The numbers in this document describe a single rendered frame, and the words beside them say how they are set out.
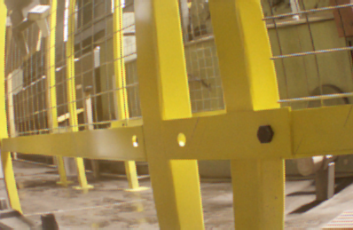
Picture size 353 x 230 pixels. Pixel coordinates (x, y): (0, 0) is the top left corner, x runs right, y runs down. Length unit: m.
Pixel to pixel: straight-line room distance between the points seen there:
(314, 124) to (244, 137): 0.10
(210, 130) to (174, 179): 0.11
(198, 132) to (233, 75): 0.09
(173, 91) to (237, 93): 0.14
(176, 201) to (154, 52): 0.20
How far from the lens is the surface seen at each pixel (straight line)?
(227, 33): 0.54
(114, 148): 0.75
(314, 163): 1.76
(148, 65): 0.66
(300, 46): 2.58
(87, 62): 4.54
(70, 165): 4.32
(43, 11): 0.97
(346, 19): 2.26
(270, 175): 0.54
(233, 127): 0.54
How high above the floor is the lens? 0.45
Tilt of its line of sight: 1 degrees down
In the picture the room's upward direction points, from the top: 7 degrees counter-clockwise
